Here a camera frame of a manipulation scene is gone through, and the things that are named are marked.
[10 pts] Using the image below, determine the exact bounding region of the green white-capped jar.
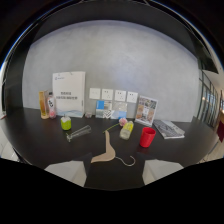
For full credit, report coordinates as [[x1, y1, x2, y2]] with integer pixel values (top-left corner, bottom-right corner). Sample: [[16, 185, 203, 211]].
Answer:
[[60, 115, 72, 132]]

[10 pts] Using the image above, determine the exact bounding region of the white paper bag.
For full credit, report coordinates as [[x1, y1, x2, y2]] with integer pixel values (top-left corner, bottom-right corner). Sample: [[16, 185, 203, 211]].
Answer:
[[52, 71, 86, 119]]

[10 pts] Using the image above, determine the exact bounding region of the yellow-capped clear bottle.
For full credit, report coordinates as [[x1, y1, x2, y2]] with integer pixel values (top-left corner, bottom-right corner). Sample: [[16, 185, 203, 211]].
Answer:
[[119, 120, 135, 141]]

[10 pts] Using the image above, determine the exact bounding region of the blue photo card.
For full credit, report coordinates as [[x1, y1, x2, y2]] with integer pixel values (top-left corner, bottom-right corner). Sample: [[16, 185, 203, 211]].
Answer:
[[95, 100, 106, 119]]

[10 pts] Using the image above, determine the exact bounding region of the wooden clothes hanger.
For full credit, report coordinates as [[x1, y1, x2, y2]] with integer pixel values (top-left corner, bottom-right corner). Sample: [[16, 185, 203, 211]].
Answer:
[[90, 130, 137, 167]]

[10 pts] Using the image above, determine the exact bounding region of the pink drink bottle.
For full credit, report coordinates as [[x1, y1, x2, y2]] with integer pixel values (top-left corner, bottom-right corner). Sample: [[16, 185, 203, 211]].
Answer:
[[47, 91, 57, 120]]

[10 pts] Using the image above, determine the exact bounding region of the black white patterned card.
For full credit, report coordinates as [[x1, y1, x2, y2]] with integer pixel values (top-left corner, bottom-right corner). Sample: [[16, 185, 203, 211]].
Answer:
[[102, 101, 113, 120]]

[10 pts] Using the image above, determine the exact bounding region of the clear glass measuring cylinder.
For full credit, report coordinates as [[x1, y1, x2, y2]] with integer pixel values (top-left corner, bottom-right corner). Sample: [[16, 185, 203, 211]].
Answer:
[[65, 124, 92, 143]]

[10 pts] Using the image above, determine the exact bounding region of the red plastic cup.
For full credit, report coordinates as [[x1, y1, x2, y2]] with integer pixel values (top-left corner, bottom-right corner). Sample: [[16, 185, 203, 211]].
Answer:
[[139, 126, 157, 149]]

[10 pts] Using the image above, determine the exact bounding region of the clear packet with blue card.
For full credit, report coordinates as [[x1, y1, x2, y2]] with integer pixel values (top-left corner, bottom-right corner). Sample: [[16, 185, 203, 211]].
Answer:
[[110, 101, 129, 121]]

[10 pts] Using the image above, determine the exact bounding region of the standing picture brochure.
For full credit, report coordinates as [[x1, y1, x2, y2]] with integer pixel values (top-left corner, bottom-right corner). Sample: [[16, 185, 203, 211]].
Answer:
[[134, 95, 159, 127]]

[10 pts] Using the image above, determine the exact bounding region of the white wall socket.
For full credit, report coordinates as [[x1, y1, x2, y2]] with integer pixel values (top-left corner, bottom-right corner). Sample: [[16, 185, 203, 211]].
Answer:
[[126, 91, 139, 104], [114, 89, 127, 102], [101, 88, 114, 101], [88, 87, 102, 100]]

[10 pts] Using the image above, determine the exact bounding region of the pink flower with stem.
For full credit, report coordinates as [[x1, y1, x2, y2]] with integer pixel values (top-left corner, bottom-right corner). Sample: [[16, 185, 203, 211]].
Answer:
[[102, 117, 129, 134]]

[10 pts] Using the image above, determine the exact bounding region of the grey magazine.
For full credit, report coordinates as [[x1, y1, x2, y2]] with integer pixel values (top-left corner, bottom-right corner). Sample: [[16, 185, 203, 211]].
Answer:
[[152, 119, 186, 140]]

